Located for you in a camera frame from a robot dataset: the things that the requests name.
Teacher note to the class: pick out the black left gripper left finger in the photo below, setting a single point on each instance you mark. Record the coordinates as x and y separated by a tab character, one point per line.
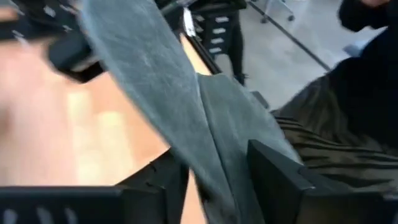
140	199

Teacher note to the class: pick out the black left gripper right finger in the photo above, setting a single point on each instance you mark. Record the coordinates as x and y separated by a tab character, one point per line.
280	193

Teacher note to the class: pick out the dark green bucket hat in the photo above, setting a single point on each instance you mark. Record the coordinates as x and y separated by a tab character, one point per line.
168	77

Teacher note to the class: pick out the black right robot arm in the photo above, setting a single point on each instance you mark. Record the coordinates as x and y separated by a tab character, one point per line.
370	87

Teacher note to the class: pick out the black perforated metal shelf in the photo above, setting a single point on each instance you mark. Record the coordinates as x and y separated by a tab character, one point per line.
71	59

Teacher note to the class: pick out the black rack with white labels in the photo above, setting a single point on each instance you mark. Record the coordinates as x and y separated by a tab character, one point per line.
233	37

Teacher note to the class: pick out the black aluminium table frame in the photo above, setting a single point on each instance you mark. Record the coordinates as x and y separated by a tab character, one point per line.
205	53

